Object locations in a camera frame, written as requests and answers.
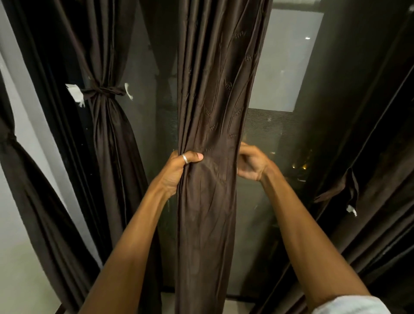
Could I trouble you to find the dark brown loose curtain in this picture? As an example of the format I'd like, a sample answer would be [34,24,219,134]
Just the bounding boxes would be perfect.
[256,0,414,314]

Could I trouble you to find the hanging brown tie-back strap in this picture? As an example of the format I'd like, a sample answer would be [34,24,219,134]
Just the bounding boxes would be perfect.
[313,167,360,217]

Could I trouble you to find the person's left forearm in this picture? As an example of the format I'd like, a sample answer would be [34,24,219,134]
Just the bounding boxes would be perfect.
[78,181,173,314]

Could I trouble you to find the dark brown gathered curtain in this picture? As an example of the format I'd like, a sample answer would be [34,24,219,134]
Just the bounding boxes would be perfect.
[0,69,101,314]

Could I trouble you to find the white shirt sleeve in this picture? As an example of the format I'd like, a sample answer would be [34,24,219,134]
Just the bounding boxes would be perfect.
[311,296,392,314]

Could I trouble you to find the dark brown embossed curtain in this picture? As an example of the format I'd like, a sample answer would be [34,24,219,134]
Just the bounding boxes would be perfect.
[175,0,273,314]

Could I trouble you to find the person's right forearm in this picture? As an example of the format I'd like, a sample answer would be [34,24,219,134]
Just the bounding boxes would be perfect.
[260,166,371,312]

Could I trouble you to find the brown curtain tie-back band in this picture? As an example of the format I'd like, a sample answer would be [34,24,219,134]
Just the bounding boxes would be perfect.
[81,86,127,100]

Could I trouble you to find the large white fabric tag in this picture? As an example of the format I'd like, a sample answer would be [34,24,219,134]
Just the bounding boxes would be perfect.
[65,84,85,108]

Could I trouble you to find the person's right hand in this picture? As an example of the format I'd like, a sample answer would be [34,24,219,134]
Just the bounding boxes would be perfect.
[237,142,279,182]

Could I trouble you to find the dark brown tied curtain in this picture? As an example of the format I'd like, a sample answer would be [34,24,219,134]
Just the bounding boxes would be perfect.
[53,0,163,314]

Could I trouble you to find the dark window mesh screen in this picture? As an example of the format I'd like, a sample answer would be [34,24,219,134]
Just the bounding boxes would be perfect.
[241,108,312,182]

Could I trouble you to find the person's left hand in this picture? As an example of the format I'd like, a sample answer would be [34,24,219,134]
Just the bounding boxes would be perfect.
[151,150,204,199]

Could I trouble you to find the window glass pane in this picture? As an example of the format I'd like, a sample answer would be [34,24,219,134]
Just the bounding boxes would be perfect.
[248,9,324,113]

